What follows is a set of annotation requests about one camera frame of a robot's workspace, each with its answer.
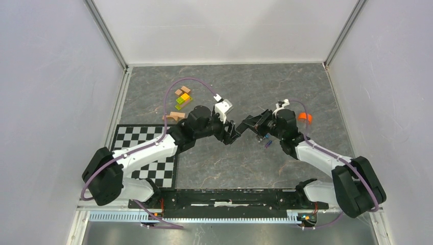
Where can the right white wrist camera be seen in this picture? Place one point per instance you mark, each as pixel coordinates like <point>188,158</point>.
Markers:
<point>280,105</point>

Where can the tan wooden block pair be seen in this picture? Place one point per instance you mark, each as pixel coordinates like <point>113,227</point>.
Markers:
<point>182,90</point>

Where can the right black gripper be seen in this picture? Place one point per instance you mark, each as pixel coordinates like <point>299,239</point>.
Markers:
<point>253,121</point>

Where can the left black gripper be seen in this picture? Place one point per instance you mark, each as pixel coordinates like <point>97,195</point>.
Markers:
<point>223,135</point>

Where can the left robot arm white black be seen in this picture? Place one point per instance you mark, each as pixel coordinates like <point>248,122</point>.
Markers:
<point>107,174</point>

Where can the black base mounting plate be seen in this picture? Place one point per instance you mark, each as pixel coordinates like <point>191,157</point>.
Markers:
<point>230,203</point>

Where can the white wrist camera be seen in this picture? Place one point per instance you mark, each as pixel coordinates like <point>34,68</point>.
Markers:
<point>280,105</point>
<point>222,107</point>

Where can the black white checkerboard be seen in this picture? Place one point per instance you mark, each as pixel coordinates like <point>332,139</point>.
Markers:
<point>143,160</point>

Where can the orange tape roll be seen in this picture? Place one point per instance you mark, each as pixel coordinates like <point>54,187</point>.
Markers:
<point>305,117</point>

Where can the purple battery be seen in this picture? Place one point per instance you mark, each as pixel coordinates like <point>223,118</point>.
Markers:
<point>268,144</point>

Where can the green yellow block stack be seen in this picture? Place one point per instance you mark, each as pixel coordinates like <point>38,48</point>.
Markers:
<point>182,101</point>

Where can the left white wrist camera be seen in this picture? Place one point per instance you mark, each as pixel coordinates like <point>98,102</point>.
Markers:
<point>222,107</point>

